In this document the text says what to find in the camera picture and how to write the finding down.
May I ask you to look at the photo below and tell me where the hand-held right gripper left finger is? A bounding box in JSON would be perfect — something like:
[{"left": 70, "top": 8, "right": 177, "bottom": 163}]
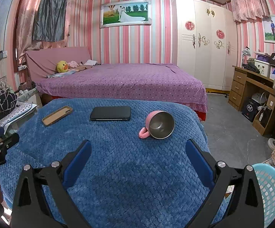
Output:
[{"left": 10, "top": 140, "right": 92, "bottom": 228}]

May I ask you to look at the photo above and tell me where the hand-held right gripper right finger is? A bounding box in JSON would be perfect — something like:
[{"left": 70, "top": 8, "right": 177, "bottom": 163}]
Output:
[{"left": 185, "top": 139, "right": 264, "bottom": 228}]

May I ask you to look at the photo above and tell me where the teal plastic basket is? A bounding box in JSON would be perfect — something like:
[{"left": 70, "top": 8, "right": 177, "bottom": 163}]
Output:
[{"left": 251, "top": 163, "right": 275, "bottom": 228}]

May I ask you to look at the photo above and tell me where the polka dot cloth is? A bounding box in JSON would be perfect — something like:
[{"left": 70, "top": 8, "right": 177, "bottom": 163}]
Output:
[{"left": 0, "top": 101, "right": 39, "bottom": 127}]

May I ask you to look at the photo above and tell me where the dark patterned bag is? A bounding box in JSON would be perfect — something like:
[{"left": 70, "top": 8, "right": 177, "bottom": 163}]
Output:
[{"left": 0, "top": 88, "right": 18, "bottom": 118}]

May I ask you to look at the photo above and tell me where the blue fleece blanket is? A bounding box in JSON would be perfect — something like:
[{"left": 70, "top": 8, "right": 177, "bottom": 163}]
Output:
[{"left": 0, "top": 98, "right": 230, "bottom": 228}]

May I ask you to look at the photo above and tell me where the brown phone case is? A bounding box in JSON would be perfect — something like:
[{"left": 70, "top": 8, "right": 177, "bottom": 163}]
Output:
[{"left": 42, "top": 106, "right": 73, "bottom": 127}]

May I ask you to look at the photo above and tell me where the pink mug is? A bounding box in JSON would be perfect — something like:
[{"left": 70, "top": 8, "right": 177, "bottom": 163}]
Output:
[{"left": 139, "top": 110, "right": 175, "bottom": 140}]

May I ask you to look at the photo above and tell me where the black smartphone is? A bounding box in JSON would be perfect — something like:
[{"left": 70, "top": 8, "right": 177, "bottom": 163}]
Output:
[{"left": 90, "top": 106, "right": 131, "bottom": 121}]

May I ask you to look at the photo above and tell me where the black carton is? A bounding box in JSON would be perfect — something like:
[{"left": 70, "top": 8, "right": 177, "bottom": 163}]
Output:
[{"left": 241, "top": 97, "right": 259, "bottom": 122}]

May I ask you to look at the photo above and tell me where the brown cardboard box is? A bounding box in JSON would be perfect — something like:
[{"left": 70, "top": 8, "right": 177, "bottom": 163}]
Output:
[{"left": 253, "top": 107, "right": 274, "bottom": 136}]

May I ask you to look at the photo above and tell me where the light blue cloth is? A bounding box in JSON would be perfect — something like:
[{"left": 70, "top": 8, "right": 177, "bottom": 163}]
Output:
[{"left": 47, "top": 70, "right": 76, "bottom": 78}]

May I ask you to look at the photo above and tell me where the wooden desk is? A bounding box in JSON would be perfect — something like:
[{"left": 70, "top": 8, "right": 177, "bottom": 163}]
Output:
[{"left": 228, "top": 66, "right": 275, "bottom": 136}]

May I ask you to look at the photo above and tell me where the pink bed headboard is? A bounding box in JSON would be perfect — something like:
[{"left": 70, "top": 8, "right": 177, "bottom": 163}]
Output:
[{"left": 25, "top": 47, "right": 92, "bottom": 83}]

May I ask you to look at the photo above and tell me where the white fan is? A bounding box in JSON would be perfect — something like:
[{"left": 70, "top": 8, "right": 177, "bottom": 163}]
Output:
[{"left": 250, "top": 93, "right": 268, "bottom": 110}]

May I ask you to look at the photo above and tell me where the yellow duck plush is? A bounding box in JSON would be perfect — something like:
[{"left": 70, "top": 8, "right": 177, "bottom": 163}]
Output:
[{"left": 56, "top": 60, "right": 69, "bottom": 74}]

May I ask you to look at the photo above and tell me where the bed with purple dotted cover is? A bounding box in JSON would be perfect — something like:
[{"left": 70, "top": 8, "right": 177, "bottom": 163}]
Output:
[{"left": 35, "top": 63, "right": 208, "bottom": 121}]

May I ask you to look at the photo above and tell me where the white wardrobe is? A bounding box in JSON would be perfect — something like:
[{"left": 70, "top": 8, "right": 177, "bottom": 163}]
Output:
[{"left": 174, "top": 0, "right": 238, "bottom": 92}]

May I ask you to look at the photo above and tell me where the white storage box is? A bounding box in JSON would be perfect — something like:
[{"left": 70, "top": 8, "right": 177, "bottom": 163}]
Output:
[{"left": 254, "top": 60, "right": 271, "bottom": 78}]

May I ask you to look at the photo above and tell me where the pink satin curtain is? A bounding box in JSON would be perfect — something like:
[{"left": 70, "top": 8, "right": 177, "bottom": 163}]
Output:
[{"left": 14, "top": 0, "right": 81, "bottom": 60}]

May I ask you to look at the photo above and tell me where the desk lamp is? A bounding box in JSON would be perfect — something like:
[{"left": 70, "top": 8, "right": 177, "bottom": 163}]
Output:
[{"left": 241, "top": 47, "right": 251, "bottom": 68}]

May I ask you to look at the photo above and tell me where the grey cloth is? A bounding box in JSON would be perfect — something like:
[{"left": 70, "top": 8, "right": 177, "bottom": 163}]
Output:
[{"left": 32, "top": 0, "right": 68, "bottom": 42}]

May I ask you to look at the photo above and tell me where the framed couple photo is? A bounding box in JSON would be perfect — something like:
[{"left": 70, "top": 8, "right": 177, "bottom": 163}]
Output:
[{"left": 262, "top": 14, "right": 275, "bottom": 44}]

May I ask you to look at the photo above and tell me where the framed wedding photo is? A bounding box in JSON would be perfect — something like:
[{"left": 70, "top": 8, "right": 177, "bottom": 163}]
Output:
[{"left": 100, "top": 0, "right": 151, "bottom": 28}]

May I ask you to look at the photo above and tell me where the pink valance curtain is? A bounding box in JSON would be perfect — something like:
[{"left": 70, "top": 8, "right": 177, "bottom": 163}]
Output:
[{"left": 230, "top": 0, "right": 271, "bottom": 23}]

